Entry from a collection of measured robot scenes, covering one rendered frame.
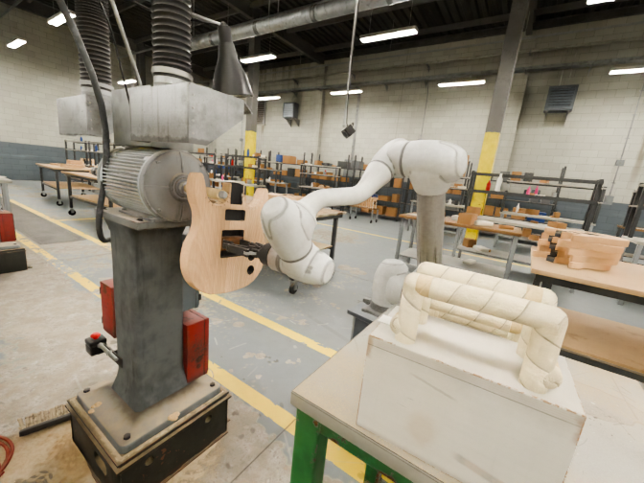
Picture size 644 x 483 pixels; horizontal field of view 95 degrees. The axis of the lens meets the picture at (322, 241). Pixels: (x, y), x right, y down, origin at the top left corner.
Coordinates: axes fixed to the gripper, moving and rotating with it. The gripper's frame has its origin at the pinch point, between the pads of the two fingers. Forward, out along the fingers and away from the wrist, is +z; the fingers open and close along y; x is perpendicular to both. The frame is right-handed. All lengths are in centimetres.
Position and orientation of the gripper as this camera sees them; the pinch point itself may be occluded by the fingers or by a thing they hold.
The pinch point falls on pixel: (233, 243)
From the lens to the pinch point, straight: 111.2
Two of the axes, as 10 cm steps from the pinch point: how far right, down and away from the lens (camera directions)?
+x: 1.4, -9.8, -1.4
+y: 5.5, -0.4, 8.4
